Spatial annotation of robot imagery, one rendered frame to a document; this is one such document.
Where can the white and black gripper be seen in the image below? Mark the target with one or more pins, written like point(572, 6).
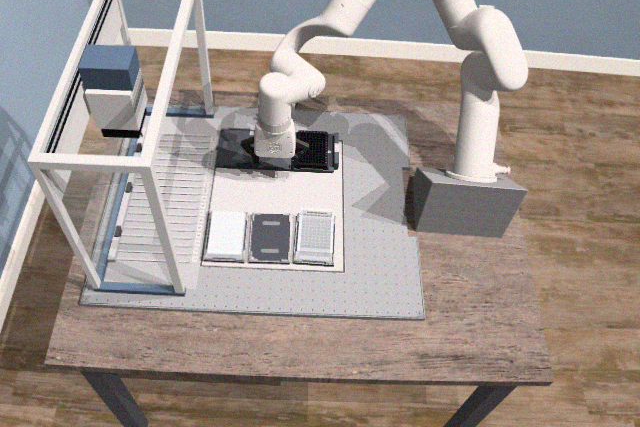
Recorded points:
point(275, 145)

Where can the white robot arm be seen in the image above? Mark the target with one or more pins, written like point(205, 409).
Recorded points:
point(497, 63)

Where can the black well plate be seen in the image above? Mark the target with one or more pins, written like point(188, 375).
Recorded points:
point(313, 157)

